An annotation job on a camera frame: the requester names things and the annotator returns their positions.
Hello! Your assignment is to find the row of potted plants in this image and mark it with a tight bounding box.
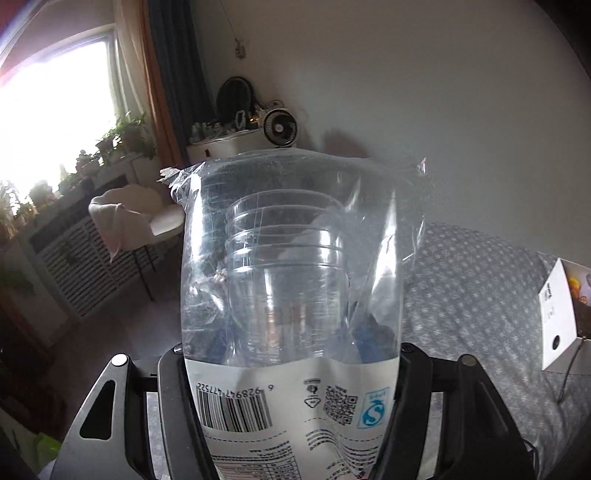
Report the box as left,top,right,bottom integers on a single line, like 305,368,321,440
0,111,158,232

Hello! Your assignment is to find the white chair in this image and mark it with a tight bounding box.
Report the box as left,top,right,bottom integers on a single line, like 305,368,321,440
88,184,185,301

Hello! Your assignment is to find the bag of clear plastic cups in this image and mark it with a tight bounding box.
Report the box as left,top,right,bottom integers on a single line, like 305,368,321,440
159,152,428,480

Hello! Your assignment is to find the pale pink cloth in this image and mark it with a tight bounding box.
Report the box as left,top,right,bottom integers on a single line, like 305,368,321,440
89,185,154,261

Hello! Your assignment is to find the thin grey cable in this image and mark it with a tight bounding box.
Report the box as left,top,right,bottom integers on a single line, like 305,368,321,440
556,338,591,403

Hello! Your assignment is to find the grey patterned bedsheet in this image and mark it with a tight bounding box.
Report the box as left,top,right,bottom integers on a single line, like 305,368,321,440
402,222,591,480

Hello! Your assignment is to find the dark blue curtain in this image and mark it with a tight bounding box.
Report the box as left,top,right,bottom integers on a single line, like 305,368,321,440
148,0,219,139

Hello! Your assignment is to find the group of small toiletry bottles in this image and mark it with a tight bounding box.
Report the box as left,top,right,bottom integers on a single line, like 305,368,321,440
191,111,260,140

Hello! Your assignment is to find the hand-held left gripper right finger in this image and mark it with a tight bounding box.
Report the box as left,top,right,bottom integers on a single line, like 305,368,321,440
374,344,541,480

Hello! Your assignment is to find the white standing fan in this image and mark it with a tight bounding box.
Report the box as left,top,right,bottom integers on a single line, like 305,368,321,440
262,107,299,148

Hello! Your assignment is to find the white side table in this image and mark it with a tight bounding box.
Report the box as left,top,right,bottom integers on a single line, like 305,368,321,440
186,128,278,163

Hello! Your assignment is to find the white storage box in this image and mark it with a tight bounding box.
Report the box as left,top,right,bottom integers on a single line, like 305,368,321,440
539,257,591,374

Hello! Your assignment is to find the black standing fan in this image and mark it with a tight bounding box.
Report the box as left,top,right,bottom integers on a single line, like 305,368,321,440
217,76,256,125

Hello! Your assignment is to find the bright window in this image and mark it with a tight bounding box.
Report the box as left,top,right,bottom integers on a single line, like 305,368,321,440
0,34,122,195

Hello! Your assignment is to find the orange curtain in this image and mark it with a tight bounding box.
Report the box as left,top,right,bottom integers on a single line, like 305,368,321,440
115,0,185,168

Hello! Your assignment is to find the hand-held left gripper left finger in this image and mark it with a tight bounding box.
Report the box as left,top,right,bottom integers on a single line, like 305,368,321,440
51,346,218,480

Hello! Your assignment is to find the white slatted radiator cover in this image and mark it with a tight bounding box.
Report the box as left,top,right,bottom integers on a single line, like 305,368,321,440
18,154,163,320

